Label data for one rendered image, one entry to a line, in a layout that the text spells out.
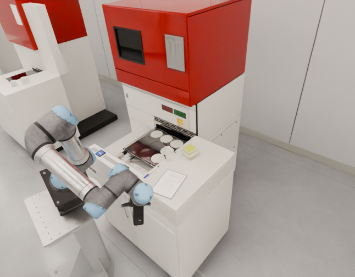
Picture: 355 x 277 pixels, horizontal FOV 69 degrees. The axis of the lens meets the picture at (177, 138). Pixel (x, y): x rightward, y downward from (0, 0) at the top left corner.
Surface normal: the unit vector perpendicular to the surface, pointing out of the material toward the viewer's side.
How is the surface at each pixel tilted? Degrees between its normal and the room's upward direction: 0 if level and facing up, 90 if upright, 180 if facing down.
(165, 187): 0
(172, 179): 0
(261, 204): 0
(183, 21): 90
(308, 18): 90
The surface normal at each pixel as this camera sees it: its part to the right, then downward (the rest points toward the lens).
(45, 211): -0.06, -0.80
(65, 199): 0.39, -0.21
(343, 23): -0.65, 0.48
